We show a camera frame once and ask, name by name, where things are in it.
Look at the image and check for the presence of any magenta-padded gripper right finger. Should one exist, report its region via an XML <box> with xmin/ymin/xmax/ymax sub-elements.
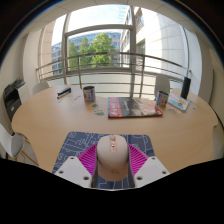
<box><xmin>127</xmin><ymin>143</ymin><xmax>171</xmax><ymax>189</ymax></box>

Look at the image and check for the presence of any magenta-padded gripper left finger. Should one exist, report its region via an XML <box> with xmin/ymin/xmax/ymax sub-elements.
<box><xmin>53</xmin><ymin>143</ymin><xmax>100</xmax><ymax>189</ymax></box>

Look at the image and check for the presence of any pale pink computer mouse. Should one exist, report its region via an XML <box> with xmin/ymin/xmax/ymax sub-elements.
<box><xmin>95</xmin><ymin>134</ymin><xmax>130</xmax><ymax>183</ymax></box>

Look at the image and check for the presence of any navy patterned mouse pad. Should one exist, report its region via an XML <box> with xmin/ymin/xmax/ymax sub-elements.
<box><xmin>52</xmin><ymin>130</ymin><xmax>156</xmax><ymax>191</ymax></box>

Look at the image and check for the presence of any red printed magazine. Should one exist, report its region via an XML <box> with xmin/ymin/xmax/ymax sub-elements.
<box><xmin>107</xmin><ymin>96</ymin><xmax>164</xmax><ymax>119</ymax></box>

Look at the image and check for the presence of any white chair with wooden legs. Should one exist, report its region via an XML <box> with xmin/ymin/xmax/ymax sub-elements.
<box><xmin>0</xmin><ymin>123</ymin><xmax>38</xmax><ymax>166</ymax></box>

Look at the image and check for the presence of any white mug with red print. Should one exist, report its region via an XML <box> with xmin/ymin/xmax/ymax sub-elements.
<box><xmin>155</xmin><ymin>90</ymin><xmax>170</xmax><ymax>108</ymax></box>

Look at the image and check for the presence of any white mug with blue print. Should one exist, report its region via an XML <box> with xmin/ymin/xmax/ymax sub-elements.
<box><xmin>82</xmin><ymin>85</ymin><xmax>97</xmax><ymax>104</ymax></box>

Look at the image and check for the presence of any small dark blue box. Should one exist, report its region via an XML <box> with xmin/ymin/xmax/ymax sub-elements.
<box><xmin>56</xmin><ymin>87</ymin><xmax>73</xmax><ymax>100</ymax></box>

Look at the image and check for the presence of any black cylindrical speaker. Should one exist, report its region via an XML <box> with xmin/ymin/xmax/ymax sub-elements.
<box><xmin>180</xmin><ymin>76</ymin><xmax>192</xmax><ymax>100</ymax></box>

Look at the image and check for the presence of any black and white printer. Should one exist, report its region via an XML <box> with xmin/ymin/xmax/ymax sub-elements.
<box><xmin>2</xmin><ymin>78</ymin><xmax>29</xmax><ymax>122</ymax></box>

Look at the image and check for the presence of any metal balcony railing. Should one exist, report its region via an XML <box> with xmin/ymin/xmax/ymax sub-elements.
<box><xmin>35</xmin><ymin>51</ymin><xmax>193</xmax><ymax>91</ymax></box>

